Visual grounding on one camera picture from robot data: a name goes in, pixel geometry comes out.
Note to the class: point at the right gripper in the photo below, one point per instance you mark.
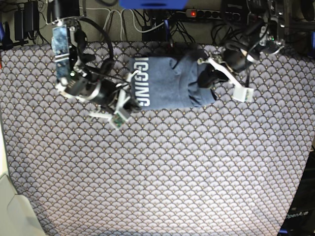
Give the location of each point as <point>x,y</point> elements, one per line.
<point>98,91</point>

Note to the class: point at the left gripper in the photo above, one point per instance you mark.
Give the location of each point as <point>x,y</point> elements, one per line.
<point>236,58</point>

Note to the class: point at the blue T-shirt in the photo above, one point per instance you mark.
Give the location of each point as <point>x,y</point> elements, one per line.
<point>169,82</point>

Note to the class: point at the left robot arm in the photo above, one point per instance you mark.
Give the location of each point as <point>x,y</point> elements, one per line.
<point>258,28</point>

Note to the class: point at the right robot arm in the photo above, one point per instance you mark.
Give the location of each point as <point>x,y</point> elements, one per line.
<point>75,78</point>

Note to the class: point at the black power strip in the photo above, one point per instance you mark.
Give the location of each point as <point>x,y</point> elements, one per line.
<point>211,14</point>

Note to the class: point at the patterned fan tablecloth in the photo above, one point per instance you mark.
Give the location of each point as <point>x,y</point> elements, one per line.
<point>227,169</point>

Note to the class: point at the black power adapter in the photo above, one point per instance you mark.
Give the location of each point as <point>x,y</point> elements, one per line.
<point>26,21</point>

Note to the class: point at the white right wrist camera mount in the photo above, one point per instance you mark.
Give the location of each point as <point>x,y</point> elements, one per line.
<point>113,111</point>

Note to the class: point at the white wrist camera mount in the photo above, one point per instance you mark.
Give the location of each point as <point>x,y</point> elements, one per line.
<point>113,111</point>
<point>240,93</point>

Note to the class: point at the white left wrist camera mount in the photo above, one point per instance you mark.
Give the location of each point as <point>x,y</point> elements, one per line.
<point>240,93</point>

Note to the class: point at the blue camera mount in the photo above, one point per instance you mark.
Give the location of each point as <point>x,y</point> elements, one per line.
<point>153,4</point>

